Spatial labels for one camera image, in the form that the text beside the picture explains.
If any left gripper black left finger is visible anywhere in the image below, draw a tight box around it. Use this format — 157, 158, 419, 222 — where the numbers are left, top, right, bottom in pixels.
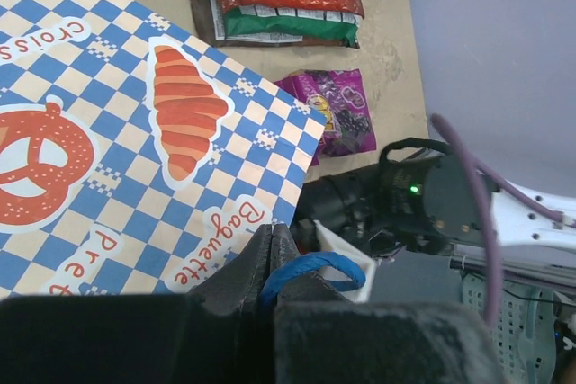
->
1, 225, 273, 383

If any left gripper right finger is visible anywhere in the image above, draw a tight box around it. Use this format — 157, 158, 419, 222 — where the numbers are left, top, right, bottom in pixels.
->
269, 224, 506, 383

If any blue checkered paper bag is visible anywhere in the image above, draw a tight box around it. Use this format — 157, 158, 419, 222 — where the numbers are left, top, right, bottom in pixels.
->
1, 0, 325, 298

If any purple snack bag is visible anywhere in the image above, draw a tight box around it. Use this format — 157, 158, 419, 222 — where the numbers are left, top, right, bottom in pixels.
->
275, 69, 377, 165

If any brown kettle chips bag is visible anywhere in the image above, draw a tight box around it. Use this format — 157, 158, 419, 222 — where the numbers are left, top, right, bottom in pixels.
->
190, 0, 360, 49

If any green snack bag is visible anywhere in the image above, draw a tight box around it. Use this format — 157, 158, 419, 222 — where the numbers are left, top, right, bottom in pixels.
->
223, 5, 363, 49

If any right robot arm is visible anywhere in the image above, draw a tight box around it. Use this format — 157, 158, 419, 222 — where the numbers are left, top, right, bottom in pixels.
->
290, 138, 575, 258

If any white plastic basket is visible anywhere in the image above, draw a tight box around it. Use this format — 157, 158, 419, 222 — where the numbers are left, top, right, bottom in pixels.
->
458, 273, 568, 380

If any aluminium frame rail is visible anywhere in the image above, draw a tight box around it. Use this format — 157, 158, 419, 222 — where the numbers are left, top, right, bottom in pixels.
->
450, 254, 575, 284

